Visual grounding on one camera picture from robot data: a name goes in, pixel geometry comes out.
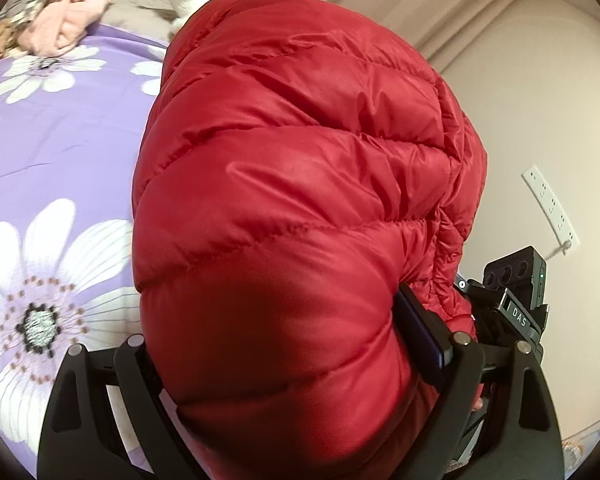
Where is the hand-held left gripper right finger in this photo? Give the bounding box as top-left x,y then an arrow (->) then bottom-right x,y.
394,282 -> 566,480

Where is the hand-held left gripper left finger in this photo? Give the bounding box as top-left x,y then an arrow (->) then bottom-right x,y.
37,334 -> 207,480

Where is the red puffer jacket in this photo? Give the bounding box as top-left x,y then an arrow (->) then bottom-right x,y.
131,0 -> 489,480

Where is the purple floral bedsheet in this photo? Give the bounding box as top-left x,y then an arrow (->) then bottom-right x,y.
0,24 -> 182,472

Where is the pink garment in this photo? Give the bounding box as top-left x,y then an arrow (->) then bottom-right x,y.
29,0 -> 122,59

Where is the white wall power strip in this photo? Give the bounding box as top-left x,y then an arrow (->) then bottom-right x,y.
522,163 -> 580,257

